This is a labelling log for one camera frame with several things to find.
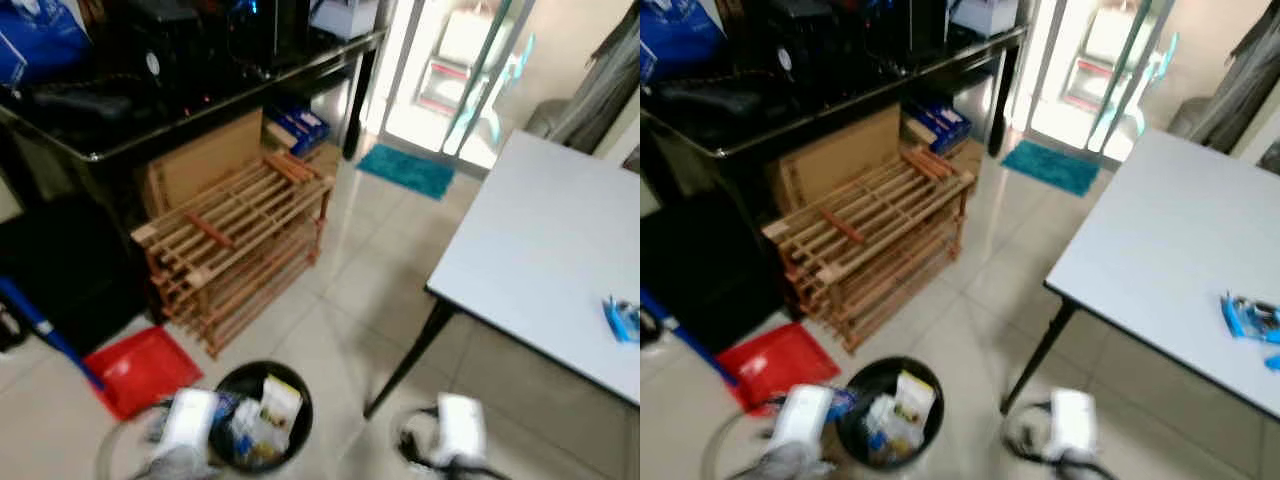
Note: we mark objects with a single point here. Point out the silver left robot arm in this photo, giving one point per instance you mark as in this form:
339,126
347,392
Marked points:
790,464
180,466

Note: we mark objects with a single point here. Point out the black round rubbish bin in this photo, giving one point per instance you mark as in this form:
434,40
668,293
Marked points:
295,440
925,435

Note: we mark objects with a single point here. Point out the white printed packet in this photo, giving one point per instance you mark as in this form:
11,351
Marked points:
280,405
915,400

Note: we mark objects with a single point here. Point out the white and blue crumpled packet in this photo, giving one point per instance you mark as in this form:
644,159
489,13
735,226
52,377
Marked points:
246,428
880,422

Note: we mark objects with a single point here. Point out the grey table with black legs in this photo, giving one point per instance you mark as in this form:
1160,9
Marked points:
545,250
1170,240

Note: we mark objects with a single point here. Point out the blue snack wrapper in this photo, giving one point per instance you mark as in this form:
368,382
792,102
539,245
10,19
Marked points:
622,320
1248,316

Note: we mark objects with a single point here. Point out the wooden slatted rack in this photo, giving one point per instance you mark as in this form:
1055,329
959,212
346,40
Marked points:
870,230
235,235

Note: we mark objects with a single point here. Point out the red dustpan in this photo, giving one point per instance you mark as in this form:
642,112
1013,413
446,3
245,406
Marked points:
140,370
775,362

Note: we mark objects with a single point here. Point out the teal floor mat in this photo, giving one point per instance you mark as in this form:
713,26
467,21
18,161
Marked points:
1052,168
408,172

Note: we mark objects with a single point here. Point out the blue printed box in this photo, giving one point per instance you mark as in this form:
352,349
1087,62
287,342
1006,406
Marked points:
300,125
940,122

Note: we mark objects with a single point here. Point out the brown cardboard sheet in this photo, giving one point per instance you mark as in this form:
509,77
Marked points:
840,155
205,160

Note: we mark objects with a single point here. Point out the white step stool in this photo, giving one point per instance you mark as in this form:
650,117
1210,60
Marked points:
455,70
1100,68

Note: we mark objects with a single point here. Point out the grey curtain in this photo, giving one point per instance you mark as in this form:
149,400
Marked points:
605,90
1245,85

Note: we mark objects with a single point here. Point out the black glossy desk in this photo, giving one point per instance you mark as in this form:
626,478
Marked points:
150,110
800,105

